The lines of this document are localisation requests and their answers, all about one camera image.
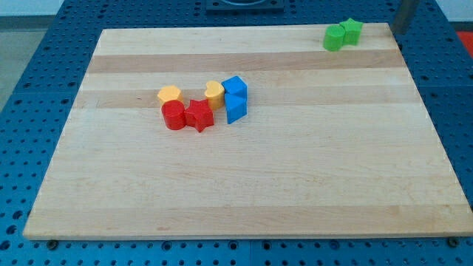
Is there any blue triangle block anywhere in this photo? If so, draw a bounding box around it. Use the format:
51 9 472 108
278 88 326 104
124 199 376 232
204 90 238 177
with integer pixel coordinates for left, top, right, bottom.
225 93 247 124

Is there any red star block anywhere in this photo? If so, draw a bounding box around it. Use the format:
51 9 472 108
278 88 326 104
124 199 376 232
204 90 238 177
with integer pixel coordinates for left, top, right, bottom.
184 99 214 132

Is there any blue cube block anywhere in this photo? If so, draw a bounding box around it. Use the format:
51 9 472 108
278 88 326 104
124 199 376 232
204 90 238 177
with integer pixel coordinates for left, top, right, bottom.
222 76 248 99

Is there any yellow heart block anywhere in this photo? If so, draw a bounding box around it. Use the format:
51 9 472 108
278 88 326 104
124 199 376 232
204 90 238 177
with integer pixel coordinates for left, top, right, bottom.
205 81 225 110

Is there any red cylinder block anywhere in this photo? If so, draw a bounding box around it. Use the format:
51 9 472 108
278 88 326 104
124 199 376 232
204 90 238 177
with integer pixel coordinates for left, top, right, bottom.
161 100 186 130

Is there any yellow hexagon block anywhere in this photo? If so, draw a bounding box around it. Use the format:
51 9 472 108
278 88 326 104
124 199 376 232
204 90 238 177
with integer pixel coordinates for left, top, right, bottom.
157 85 183 106

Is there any light wooden board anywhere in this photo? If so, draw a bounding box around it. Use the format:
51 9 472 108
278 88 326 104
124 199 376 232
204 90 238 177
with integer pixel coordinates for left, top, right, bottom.
23 23 472 241

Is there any green cylinder block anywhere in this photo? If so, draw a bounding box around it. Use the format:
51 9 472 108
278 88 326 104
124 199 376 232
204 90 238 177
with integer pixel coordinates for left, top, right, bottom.
323 24 345 52

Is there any green star block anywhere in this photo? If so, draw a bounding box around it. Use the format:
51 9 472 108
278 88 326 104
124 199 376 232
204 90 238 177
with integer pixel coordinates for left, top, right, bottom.
339 18 364 46

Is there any grey metal rod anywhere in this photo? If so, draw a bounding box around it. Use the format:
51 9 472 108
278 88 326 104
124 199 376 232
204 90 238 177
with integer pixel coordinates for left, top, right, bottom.
390 0 421 35

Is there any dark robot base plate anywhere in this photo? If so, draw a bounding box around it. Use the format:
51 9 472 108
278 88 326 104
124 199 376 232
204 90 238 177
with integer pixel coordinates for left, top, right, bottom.
205 0 285 13

